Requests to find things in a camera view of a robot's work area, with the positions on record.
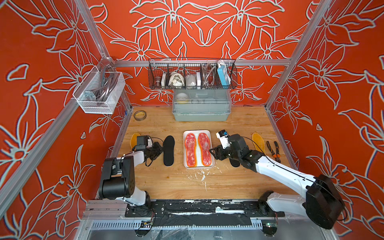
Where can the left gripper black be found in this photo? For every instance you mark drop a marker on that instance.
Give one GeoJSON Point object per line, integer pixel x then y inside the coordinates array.
{"type": "Point", "coordinates": [158, 149]}

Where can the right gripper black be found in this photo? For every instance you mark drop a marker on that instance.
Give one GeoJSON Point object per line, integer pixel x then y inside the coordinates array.
{"type": "Point", "coordinates": [218, 149]}

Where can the black insole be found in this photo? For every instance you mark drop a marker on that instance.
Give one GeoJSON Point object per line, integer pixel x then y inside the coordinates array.
{"type": "Point", "coordinates": [168, 150]}
{"type": "Point", "coordinates": [235, 163]}

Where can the yellow insole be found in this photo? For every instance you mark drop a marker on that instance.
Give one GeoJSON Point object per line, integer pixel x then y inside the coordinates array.
{"type": "Point", "coordinates": [259, 142]}
{"type": "Point", "coordinates": [191, 156]}
{"type": "Point", "coordinates": [133, 141]}

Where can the red insole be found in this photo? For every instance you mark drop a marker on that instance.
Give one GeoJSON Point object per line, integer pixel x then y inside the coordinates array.
{"type": "Point", "coordinates": [189, 140]}
{"type": "Point", "coordinates": [204, 144]}

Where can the white storage tray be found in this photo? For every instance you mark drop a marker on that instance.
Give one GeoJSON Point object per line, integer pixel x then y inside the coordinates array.
{"type": "Point", "coordinates": [198, 151]}

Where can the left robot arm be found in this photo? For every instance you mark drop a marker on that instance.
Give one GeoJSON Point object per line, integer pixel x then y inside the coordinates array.
{"type": "Point", "coordinates": [118, 181]}

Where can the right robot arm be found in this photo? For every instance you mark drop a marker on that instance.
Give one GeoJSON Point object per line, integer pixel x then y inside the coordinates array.
{"type": "Point", "coordinates": [317, 197]}

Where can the grey lidded storage bin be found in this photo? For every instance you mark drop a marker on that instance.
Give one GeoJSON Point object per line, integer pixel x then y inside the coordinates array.
{"type": "Point", "coordinates": [201, 105]}

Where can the blue box in basket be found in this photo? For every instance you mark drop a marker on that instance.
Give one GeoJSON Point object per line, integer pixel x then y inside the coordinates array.
{"type": "Point", "coordinates": [223, 73]}

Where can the tape roll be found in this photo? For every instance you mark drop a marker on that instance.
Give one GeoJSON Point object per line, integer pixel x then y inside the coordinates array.
{"type": "Point", "coordinates": [140, 115]}

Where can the white cloth in basket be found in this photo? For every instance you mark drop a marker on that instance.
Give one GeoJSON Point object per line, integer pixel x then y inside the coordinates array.
{"type": "Point", "coordinates": [176, 80]}

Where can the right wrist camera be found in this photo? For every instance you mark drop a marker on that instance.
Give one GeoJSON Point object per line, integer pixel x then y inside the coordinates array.
{"type": "Point", "coordinates": [224, 138]}

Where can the orange handled pliers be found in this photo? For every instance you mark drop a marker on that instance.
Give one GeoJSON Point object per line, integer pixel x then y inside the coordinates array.
{"type": "Point", "coordinates": [275, 153]}

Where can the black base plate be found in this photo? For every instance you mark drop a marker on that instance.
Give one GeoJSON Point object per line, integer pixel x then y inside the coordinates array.
{"type": "Point", "coordinates": [161, 208]}

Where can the clear plastic wall basket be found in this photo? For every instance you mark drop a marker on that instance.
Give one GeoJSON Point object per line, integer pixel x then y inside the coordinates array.
{"type": "Point", "coordinates": [100, 92]}

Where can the black wire wall basket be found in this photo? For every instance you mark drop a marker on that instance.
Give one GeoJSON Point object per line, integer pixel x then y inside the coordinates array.
{"type": "Point", "coordinates": [199, 73]}

